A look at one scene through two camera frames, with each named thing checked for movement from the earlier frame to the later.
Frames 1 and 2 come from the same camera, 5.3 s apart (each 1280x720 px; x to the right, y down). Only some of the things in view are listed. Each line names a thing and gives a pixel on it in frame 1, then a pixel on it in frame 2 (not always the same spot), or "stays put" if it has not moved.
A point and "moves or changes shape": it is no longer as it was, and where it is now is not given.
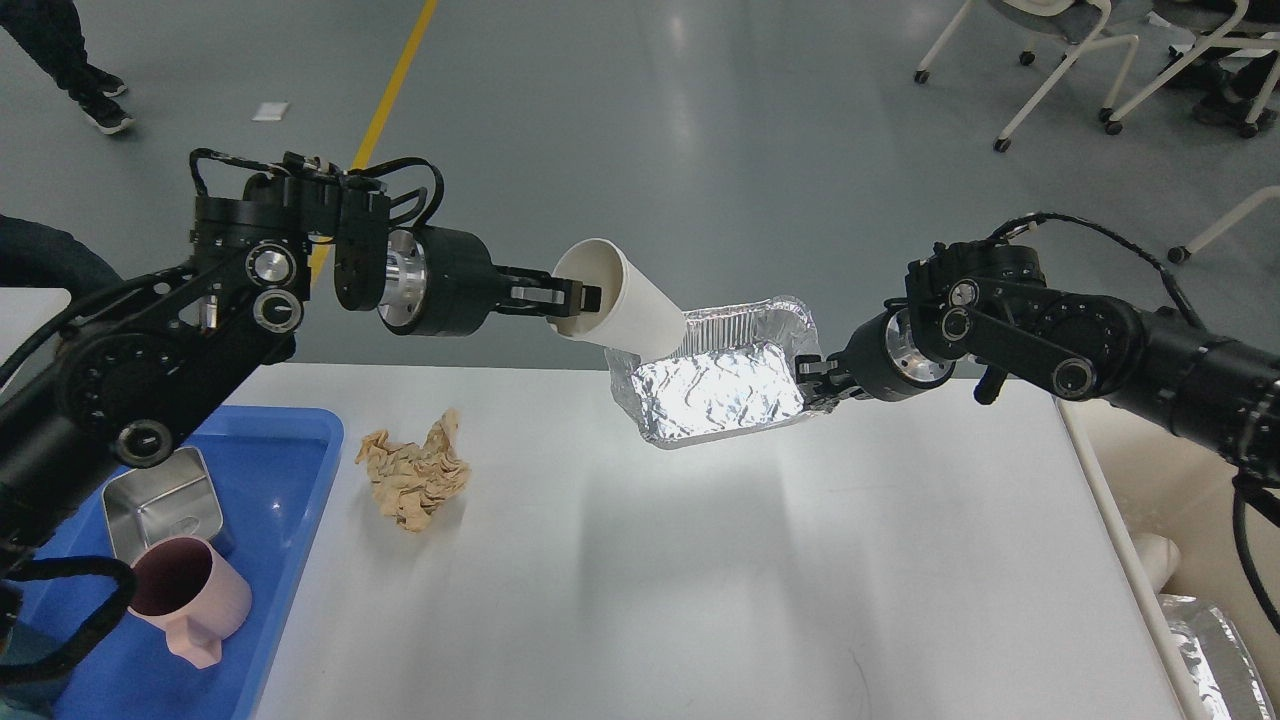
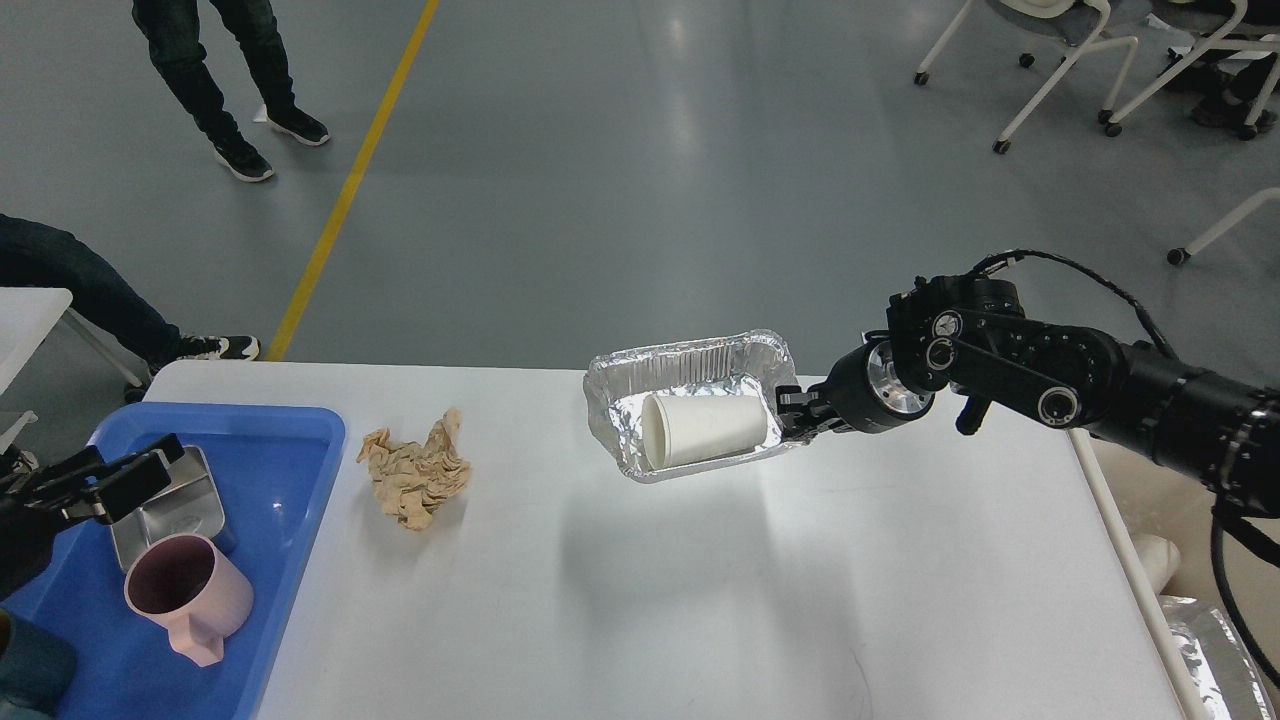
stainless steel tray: [175, 497] stays put
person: [51, 32] -> [36, 255]
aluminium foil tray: [735, 371] moves or changes shape
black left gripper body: [441, 282] -> [27, 535]
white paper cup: [637, 316] -> [677, 428]
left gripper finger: [535, 292] -> [121, 488]
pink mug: [192, 595] stays put
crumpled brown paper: [410, 482] stays put
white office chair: [1080, 23] stays put
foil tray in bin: [1211, 646] stays put
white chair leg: [1180, 254] stays put
